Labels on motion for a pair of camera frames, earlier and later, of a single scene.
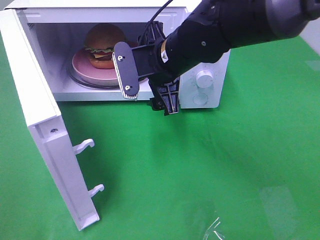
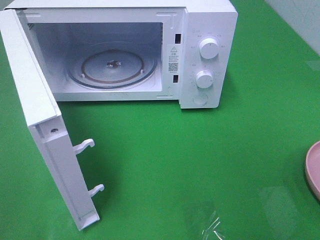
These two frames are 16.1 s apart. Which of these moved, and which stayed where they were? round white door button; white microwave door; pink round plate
Moved: pink round plate
Stayed: white microwave door; round white door button
